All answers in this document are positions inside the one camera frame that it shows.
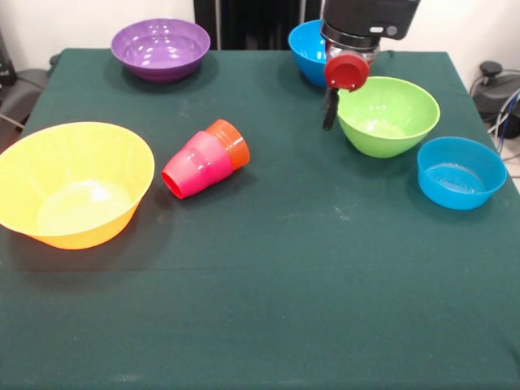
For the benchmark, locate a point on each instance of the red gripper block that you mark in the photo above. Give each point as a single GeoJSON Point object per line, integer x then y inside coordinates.
{"type": "Point", "coordinates": [347, 71]}

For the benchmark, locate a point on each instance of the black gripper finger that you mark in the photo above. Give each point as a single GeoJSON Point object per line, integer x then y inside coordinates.
{"type": "Point", "coordinates": [330, 109]}

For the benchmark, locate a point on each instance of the large green bowl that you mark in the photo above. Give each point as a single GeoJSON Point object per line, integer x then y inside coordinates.
{"type": "Point", "coordinates": [386, 122]}

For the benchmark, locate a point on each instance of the orange-red cup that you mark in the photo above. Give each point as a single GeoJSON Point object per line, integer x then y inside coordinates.
{"type": "Point", "coordinates": [231, 142]}

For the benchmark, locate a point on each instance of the pink cup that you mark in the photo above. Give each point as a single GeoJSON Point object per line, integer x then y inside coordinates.
{"type": "Point", "coordinates": [195, 166]}

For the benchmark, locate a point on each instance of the large orange bowl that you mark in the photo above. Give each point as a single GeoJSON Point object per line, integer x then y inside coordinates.
{"type": "Point", "coordinates": [73, 191]}

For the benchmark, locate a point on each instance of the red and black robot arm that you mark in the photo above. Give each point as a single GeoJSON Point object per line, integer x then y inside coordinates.
{"type": "Point", "coordinates": [365, 20]}

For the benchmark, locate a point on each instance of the deep blue bowl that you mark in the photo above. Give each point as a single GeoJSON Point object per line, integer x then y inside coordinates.
{"type": "Point", "coordinates": [308, 53]}

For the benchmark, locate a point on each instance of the shallow blue bowl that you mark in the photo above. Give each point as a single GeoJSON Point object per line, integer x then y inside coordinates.
{"type": "Point", "coordinates": [461, 178]}

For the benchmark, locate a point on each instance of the purple bowl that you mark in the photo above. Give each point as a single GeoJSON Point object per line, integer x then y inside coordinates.
{"type": "Point", "coordinates": [160, 53]}

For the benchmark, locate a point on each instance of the dark green tablecloth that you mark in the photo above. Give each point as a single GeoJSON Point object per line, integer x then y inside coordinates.
{"type": "Point", "coordinates": [260, 304]}

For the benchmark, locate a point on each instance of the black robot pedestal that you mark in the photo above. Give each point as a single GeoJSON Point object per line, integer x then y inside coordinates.
{"type": "Point", "coordinates": [252, 24]}

